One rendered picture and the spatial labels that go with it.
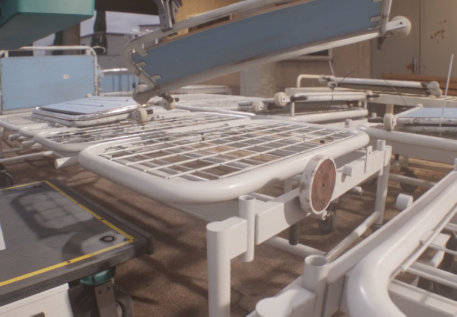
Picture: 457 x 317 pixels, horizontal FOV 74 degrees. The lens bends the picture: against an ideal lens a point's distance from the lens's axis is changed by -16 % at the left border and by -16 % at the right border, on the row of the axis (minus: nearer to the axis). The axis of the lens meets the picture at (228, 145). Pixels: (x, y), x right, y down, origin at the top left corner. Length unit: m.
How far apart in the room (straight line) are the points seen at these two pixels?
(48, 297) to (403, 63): 6.57
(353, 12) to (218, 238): 0.68
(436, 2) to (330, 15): 5.92
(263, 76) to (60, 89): 3.81
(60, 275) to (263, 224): 0.41
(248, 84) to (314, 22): 4.77
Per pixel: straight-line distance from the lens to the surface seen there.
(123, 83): 4.00
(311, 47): 1.04
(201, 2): 9.88
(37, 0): 0.68
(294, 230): 0.89
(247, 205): 0.59
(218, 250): 0.56
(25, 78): 2.43
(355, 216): 1.84
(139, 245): 0.81
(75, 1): 0.70
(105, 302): 0.91
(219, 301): 0.62
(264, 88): 5.68
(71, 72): 2.54
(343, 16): 0.98
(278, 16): 0.91
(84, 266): 0.75
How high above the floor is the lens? 0.68
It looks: 11 degrees down
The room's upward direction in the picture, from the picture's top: straight up
